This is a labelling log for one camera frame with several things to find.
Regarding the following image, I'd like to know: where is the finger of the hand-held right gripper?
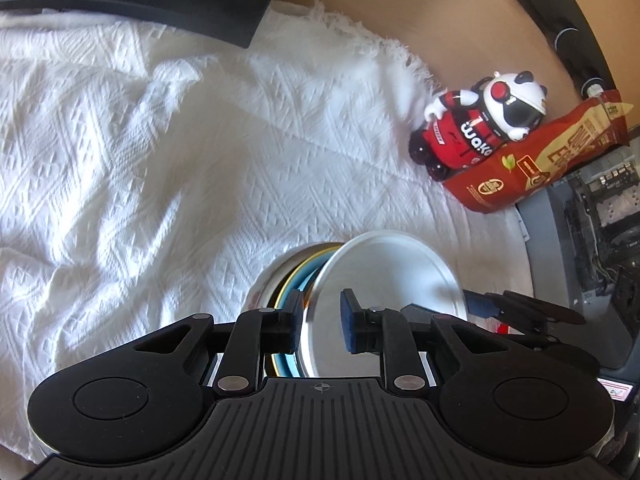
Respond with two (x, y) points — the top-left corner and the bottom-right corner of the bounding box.
(462, 287), (587, 350)

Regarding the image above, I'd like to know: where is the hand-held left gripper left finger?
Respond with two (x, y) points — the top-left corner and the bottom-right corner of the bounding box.
(135, 290), (306, 394)

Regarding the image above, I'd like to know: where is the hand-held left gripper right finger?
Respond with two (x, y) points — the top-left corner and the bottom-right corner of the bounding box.
(339, 287), (503, 394)

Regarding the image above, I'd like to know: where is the stack of coloured plates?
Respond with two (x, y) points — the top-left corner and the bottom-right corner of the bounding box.
(265, 244), (343, 377)

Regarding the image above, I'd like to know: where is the blue bowl with white inside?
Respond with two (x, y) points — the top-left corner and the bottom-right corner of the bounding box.
(277, 257), (332, 378)

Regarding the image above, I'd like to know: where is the stainless steel dish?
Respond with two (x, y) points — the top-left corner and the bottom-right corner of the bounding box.
(302, 231), (469, 378)

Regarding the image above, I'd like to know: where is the grey computer case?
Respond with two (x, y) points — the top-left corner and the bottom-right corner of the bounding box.
(514, 135), (640, 378)

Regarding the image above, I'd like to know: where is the red snack bag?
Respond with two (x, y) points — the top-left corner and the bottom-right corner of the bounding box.
(444, 89), (635, 217)

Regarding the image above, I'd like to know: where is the red panda toy figure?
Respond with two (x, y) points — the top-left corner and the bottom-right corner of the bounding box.
(407, 71), (548, 181)

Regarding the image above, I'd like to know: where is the white textured blanket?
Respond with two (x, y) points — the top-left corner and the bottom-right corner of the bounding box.
(0, 0), (537, 463)

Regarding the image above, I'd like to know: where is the black curved device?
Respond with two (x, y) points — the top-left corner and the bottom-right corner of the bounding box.
(479, 0), (619, 102)

